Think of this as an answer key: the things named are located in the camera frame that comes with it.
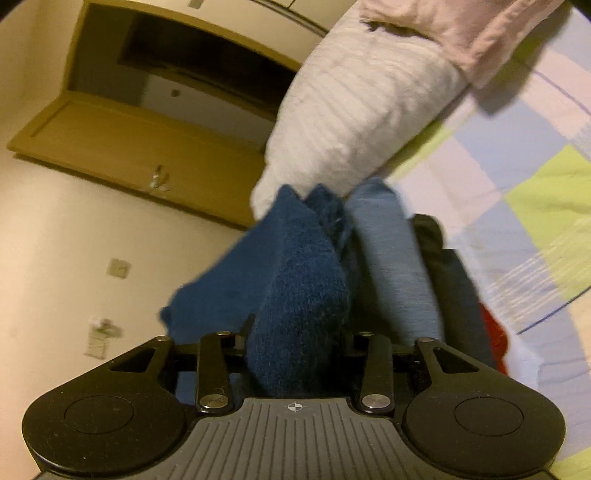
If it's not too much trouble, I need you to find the wooden door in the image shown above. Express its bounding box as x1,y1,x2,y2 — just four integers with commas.
6,90,271,232

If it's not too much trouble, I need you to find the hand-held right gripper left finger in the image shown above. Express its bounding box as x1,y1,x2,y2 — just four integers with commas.
108,314,257,414

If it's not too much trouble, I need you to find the navy blue knit sweater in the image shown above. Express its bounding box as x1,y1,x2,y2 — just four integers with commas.
159,182,352,400

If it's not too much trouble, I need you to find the plaid bed sheet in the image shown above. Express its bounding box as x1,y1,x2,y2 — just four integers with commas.
383,9,591,480

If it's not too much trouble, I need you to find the cream wardrobe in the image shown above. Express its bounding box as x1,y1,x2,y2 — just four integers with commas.
252,0,365,40

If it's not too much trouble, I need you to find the striped white pillow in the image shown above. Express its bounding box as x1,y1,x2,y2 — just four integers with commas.
249,16,469,217

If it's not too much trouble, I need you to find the wooden door frame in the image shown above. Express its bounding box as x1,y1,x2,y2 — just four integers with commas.
67,0,305,97

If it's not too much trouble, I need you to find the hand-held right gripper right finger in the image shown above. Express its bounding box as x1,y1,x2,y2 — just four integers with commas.
344,330,481,414

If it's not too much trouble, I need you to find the purple velvet pillow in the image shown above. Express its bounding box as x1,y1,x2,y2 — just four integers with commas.
358,0,566,90

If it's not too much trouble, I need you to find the wall socket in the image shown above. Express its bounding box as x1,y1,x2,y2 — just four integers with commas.
85,316,123,358

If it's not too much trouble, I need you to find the stack of folded clothes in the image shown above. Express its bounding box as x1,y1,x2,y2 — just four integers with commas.
342,178,555,398

